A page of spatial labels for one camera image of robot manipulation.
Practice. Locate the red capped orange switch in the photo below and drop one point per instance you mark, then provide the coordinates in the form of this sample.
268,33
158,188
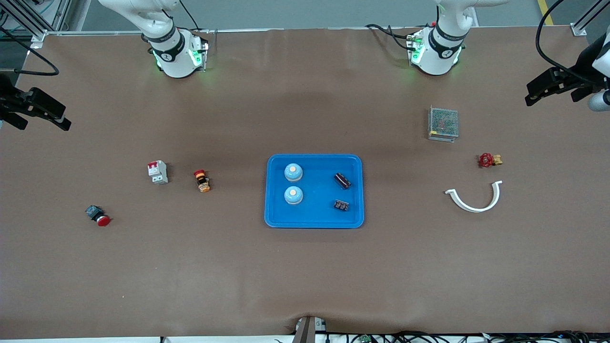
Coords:
202,181

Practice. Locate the white curved pipe clamp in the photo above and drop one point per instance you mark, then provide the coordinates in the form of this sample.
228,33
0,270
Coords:
475,209

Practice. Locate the light blue call bell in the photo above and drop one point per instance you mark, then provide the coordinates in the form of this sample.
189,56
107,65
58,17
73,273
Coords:
293,195
293,172

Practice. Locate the metal mesh power supply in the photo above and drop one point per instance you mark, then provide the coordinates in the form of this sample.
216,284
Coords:
443,124

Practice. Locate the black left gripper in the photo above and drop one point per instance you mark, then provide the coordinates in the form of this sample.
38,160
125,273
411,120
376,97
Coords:
578,79

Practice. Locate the white red circuit breaker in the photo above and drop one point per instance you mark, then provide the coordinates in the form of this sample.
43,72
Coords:
157,172

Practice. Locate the blue plastic tray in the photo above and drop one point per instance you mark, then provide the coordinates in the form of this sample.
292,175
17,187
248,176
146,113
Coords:
319,214

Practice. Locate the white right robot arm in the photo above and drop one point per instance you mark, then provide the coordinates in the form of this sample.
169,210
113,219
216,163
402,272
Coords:
178,66

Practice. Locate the long dark brown capacitor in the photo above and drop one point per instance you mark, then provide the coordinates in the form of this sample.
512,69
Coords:
342,180

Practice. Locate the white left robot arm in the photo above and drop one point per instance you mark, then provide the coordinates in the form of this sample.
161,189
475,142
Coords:
436,62

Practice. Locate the brown table mat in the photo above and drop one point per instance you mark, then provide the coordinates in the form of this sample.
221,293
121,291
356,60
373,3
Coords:
305,267

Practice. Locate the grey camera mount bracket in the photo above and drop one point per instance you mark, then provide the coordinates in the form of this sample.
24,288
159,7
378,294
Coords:
307,331

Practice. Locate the aluminium frame profile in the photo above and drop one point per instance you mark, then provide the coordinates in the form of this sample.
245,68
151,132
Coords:
21,16
588,16

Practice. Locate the red mushroom push button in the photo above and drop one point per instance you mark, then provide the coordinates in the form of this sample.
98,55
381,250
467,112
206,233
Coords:
99,216

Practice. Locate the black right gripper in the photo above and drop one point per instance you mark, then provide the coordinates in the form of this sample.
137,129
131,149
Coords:
8,102

